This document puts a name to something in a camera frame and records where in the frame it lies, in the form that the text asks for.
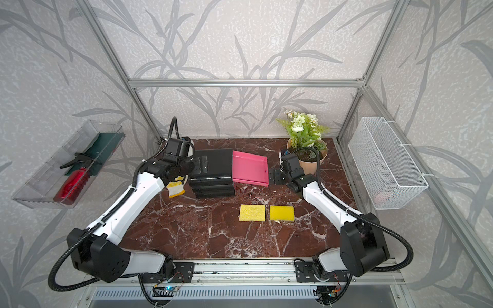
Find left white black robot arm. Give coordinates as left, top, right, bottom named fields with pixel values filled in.
left=64, top=137, right=195, bottom=282

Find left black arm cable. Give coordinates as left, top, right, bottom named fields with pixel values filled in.
left=48, top=116, right=182, bottom=292

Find yellow work glove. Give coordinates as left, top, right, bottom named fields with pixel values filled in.
left=166, top=175, right=188, bottom=198

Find bright yellow foam sponge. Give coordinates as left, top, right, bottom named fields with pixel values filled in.
left=269, top=205, right=295, bottom=222

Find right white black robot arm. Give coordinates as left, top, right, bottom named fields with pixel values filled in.
left=269, top=153, right=390, bottom=281

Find pink object in basket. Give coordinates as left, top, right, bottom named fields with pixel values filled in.
left=374, top=191, right=392, bottom=207

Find pink top drawer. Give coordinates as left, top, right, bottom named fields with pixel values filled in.
left=232, top=151, right=269, bottom=187

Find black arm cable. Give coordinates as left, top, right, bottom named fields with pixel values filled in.
left=48, top=116, right=182, bottom=292
left=292, top=147, right=415, bottom=273

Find yellow cellulose sponge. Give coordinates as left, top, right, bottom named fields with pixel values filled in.
left=239, top=204, right=266, bottom=222

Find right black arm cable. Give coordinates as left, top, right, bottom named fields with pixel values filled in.
left=292, top=147, right=415, bottom=273

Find white wire mesh basket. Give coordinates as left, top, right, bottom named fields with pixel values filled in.
left=349, top=116, right=429, bottom=210

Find red black pruning shears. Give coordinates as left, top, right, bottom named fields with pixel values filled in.
left=53, top=153, right=96, bottom=205

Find green artificial plant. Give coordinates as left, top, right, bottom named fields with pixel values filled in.
left=276, top=110, right=330, bottom=156

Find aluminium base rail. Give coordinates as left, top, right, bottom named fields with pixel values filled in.
left=78, top=257, right=405, bottom=287

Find black drawer unit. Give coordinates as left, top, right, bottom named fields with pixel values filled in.
left=188, top=149, right=236, bottom=199

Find clear plastic wall tray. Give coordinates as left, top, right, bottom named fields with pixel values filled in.
left=12, top=120, right=125, bottom=209

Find beige plant pot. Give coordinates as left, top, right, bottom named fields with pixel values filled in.
left=296, top=140, right=328, bottom=175

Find dark green cloth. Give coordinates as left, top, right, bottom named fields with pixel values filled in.
left=65, top=133, right=125, bottom=176

